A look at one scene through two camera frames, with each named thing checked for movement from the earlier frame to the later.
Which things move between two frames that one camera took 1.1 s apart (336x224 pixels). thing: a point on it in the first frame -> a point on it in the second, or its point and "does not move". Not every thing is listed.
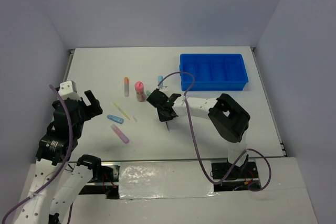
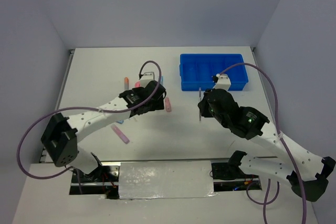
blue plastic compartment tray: x=213 y=72 does not move
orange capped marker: x=126 y=86 does not move
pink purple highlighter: x=119 y=134 does not move
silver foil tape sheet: x=141 y=180 does not move
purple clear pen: x=168 y=126 -> x=199 y=99
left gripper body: x=88 y=111 -> x=155 y=105
